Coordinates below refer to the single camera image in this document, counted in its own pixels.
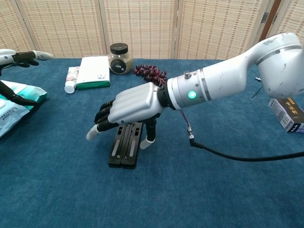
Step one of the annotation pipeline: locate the blue table cloth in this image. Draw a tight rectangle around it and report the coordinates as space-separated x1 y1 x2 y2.
0 57 304 228

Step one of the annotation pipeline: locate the black box gold lettering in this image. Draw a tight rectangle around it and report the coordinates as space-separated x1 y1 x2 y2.
268 96 304 133

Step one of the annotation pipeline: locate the white green cardboard box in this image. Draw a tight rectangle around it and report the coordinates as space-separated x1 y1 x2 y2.
75 56 112 91

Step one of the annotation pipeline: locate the small white bottle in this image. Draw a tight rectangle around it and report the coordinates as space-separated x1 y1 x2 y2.
64 66 80 94

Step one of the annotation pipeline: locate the black folding laptop stand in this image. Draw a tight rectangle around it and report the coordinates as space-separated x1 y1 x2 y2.
108 121 144 170

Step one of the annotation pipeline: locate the metal screen hinge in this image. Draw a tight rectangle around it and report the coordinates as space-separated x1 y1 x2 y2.
260 12 279 24

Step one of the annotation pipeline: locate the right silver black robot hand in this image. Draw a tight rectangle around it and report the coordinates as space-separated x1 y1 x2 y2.
85 82 164 150

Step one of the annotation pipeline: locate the glass jar black lid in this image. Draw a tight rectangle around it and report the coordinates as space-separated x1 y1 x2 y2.
108 43 133 76

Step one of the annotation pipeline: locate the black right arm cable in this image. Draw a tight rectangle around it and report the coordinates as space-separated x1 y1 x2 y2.
179 109 304 162

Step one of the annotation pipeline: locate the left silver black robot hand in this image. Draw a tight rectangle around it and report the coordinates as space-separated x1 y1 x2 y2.
0 48 55 106

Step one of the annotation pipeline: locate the teal wet wipes pack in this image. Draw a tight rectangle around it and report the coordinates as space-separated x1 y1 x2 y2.
0 80 49 110

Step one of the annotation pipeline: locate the metal T-handle tool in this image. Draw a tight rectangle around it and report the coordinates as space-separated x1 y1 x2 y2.
251 76 263 99

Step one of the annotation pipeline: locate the dark red grape bunch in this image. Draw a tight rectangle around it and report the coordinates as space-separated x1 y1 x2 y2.
133 64 168 86

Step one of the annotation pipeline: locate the bamboo folding screen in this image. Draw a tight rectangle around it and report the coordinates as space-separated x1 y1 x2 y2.
0 0 304 61

